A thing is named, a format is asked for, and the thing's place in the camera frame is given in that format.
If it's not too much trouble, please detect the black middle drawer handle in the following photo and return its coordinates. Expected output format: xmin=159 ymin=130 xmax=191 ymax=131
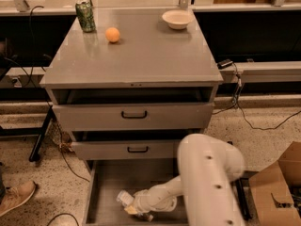
xmin=127 ymin=146 xmax=149 ymax=153

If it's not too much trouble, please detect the grey bottom drawer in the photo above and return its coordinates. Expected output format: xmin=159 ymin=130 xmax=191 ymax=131
xmin=83 ymin=158 xmax=188 ymax=226

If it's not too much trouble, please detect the black metal floor bar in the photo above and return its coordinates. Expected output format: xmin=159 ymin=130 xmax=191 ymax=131
xmin=232 ymin=174 xmax=252 ymax=221

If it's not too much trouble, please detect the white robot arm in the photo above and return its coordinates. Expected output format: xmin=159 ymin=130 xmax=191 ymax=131
xmin=125 ymin=134 xmax=245 ymax=226

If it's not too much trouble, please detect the black cable bottom left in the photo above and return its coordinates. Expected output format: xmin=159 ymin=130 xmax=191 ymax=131
xmin=46 ymin=213 xmax=80 ymax=226

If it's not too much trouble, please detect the white paper bowl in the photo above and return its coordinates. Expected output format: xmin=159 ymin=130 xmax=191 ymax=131
xmin=162 ymin=9 xmax=194 ymax=30

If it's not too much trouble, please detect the black power adapter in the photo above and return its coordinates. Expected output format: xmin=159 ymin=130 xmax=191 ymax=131
xmin=217 ymin=59 xmax=233 ymax=70

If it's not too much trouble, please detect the grey top drawer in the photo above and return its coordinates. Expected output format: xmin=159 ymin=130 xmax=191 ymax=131
xmin=53 ymin=103 xmax=214 ymax=131

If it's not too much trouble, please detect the grey drawer cabinet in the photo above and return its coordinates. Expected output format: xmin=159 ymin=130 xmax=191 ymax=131
xmin=40 ymin=7 xmax=224 ymax=174

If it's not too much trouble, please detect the clear plastic bottle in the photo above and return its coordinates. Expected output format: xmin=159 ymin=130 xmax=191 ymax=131
xmin=116 ymin=190 xmax=153 ymax=222

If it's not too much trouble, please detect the black top drawer handle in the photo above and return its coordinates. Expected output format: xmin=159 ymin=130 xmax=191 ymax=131
xmin=120 ymin=111 xmax=148 ymax=120

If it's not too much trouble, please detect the grey drawer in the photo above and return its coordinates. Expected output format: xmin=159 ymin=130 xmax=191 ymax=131
xmin=53 ymin=103 xmax=214 ymax=131
xmin=71 ymin=140 xmax=180 ymax=160
xmin=83 ymin=158 xmax=188 ymax=226

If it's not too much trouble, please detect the grey middle drawer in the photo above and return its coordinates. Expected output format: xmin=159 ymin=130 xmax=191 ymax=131
xmin=71 ymin=140 xmax=180 ymax=160

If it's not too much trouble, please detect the black table leg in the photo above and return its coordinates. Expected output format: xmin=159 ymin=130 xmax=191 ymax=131
xmin=29 ymin=108 xmax=53 ymax=162

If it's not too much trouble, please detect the tan shoe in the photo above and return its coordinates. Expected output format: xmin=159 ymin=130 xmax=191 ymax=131
xmin=0 ymin=181 xmax=37 ymax=217

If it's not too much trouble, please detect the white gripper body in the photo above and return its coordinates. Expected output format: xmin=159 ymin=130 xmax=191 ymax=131
xmin=134 ymin=189 xmax=152 ymax=213

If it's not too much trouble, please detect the brown cardboard box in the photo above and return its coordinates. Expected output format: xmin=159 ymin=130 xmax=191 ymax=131
xmin=249 ymin=142 xmax=301 ymax=226

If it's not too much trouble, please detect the green soda can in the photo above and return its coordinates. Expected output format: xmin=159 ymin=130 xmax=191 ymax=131
xmin=75 ymin=0 xmax=96 ymax=32

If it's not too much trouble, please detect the black drawer handle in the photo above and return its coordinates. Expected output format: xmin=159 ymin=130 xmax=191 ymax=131
xmin=120 ymin=111 xmax=148 ymax=120
xmin=127 ymin=146 xmax=149 ymax=153

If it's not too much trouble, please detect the orange fruit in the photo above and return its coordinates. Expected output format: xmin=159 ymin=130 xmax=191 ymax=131
xmin=105 ymin=27 xmax=120 ymax=43

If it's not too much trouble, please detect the black floor cable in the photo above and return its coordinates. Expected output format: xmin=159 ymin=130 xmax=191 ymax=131
xmin=212 ymin=63 xmax=301 ymax=132

